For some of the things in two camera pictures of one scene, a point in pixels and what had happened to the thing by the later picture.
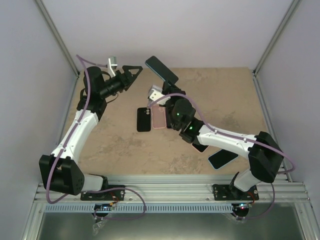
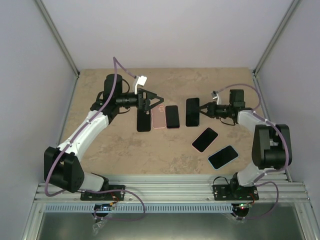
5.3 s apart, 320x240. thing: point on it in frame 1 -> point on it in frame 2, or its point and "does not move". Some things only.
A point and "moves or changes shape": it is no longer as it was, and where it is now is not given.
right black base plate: x=227 y=192 does not move
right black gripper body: x=170 y=91 -> x=214 y=112
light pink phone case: x=159 y=116 does not move
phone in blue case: x=221 y=158 does not move
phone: x=153 y=63 moves or changes shape
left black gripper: x=124 y=83 -> x=146 y=106
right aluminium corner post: x=294 y=4 does not move
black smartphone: x=170 y=119 does not move
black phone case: x=143 y=119 does not move
